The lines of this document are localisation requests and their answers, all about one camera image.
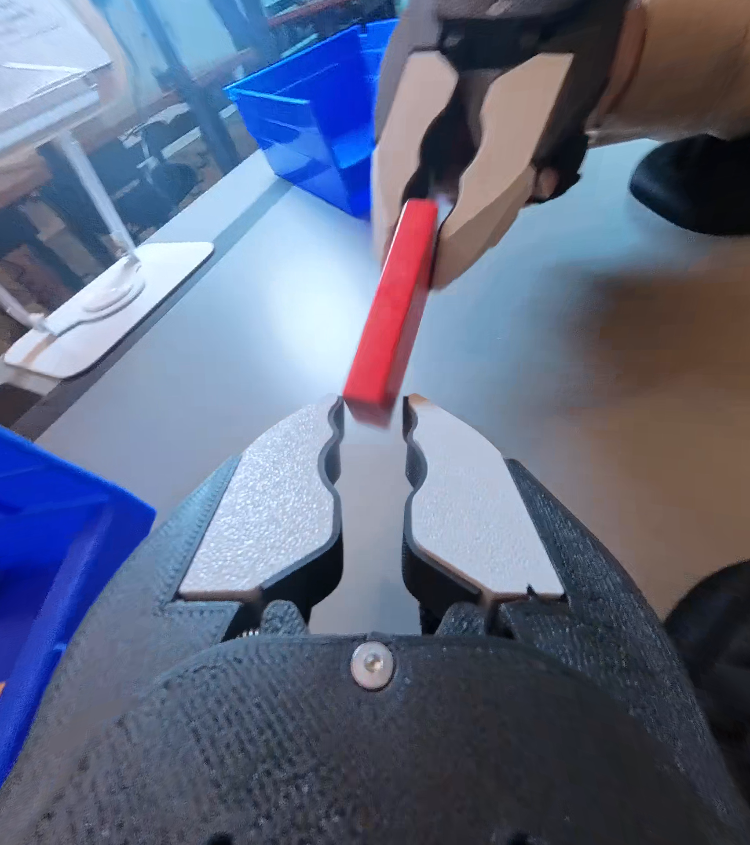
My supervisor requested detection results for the white document stand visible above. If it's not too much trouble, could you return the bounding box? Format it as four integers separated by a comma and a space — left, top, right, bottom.
0, 59, 216, 380

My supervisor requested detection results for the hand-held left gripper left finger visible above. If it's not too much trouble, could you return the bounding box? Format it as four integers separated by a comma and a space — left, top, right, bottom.
176, 393, 346, 631

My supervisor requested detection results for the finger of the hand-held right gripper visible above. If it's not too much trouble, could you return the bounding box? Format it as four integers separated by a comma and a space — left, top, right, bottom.
429, 53, 577, 289
370, 51, 461, 268

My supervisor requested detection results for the printed instruction sheet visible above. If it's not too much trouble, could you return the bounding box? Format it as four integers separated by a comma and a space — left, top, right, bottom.
0, 0, 112, 126

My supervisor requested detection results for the red rectangular wooden block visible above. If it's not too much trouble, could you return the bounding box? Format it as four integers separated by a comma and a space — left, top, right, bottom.
343, 200, 439, 426

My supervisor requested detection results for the black padded armrest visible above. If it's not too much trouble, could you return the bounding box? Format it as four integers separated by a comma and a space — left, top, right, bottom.
664, 556, 750, 845
630, 135, 750, 236

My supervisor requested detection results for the blue plastic bin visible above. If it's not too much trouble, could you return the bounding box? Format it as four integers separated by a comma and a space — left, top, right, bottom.
223, 18, 402, 220
0, 420, 157, 845

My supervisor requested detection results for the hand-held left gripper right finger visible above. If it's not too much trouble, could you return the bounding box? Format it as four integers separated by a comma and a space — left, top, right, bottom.
401, 393, 567, 631

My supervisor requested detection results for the person's right forearm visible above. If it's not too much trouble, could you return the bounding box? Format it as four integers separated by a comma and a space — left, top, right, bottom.
586, 0, 750, 145

